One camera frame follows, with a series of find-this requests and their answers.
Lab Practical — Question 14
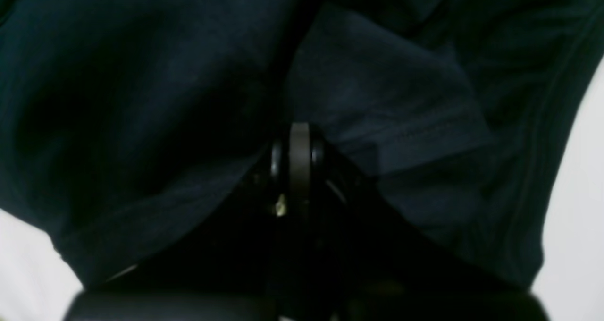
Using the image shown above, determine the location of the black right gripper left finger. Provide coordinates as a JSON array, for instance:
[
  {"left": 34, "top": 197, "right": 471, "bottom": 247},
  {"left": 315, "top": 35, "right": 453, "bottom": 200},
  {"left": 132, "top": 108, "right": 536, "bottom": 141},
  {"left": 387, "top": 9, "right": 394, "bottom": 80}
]
[{"left": 65, "top": 139, "right": 288, "bottom": 321}]

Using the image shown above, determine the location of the black T-shirt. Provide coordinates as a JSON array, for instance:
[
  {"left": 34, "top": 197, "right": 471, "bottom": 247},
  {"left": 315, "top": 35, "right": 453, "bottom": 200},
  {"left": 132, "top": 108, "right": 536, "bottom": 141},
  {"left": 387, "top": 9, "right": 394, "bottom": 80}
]
[{"left": 1, "top": 0, "right": 603, "bottom": 287}]

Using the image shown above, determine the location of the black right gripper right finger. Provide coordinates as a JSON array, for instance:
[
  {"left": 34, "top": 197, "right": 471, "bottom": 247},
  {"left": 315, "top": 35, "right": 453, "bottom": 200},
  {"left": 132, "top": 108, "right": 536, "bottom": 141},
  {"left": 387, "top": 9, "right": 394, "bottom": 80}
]
[{"left": 289, "top": 123, "right": 548, "bottom": 321}]

